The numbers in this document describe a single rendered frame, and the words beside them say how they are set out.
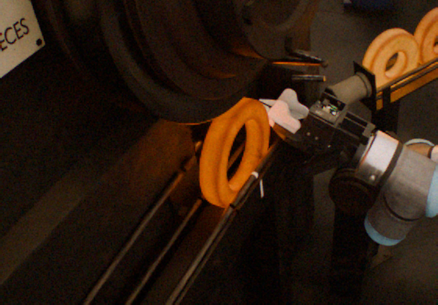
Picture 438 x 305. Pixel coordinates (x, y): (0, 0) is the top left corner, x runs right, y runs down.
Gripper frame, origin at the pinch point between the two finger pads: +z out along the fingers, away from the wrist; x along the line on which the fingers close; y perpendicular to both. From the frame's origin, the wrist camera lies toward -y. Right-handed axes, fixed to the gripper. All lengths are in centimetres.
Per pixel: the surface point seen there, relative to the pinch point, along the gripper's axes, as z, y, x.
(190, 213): 0.0, -5.3, 23.6
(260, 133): -2.6, 0.8, 6.7
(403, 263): -50, -63, -31
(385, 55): -15.4, 4.0, -27.7
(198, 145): 5.5, -2.5, 13.0
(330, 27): 23, -86, -168
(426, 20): -20.5, 9.9, -40.3
